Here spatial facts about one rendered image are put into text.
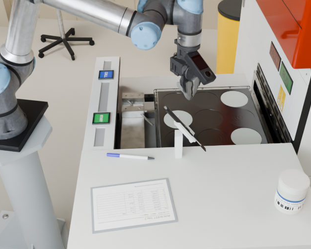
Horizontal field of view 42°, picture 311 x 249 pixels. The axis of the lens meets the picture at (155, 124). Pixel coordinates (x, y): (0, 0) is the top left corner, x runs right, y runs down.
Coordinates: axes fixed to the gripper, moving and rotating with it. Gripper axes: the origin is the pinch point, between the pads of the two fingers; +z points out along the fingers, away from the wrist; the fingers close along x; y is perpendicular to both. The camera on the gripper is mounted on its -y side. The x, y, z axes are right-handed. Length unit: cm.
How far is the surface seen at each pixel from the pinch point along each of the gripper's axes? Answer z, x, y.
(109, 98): 1.2, 20.9, 19.1
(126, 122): 9.2, 18.8, 12.5
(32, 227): 63, 56, 36
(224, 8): 38, -125, 101
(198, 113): 7.2, -2.4, -1.7
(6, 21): 92, -34, 298
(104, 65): 1.7, 10.0, 38.8
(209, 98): 7.2, -11.8, 2.8
